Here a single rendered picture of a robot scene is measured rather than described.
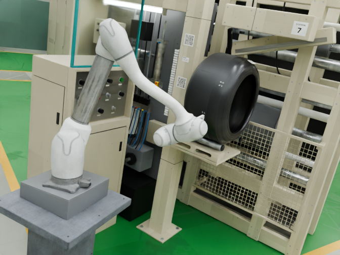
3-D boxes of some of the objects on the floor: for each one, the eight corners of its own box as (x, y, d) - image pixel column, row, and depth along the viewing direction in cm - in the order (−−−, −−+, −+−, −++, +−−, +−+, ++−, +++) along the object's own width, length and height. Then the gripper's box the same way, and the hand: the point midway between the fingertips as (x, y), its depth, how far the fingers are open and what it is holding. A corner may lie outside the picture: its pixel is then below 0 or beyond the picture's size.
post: (147, 228, 280) (210, -134, 204) (158, 221, 291) (221, -124, 214) (160, 236, 273) (230, -135, 197) (170, 229, 284) (240, -125, 208)
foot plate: (136, 227, 278) (136, 224, 278) (156, 215, 300) (157, 213, 299) (162, 243, 264) (163, 241, 264) (181, 229, 286) (182, 227, 285)
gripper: (191, 125, 189) (213, 114, 207) (172, 118, 195) (195, 108, 213) (189, 137, 192) (211, 125, 210) (171, 130, 198) (193, 119, 216)
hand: (200, 118), depth 209 cm, fingers closed
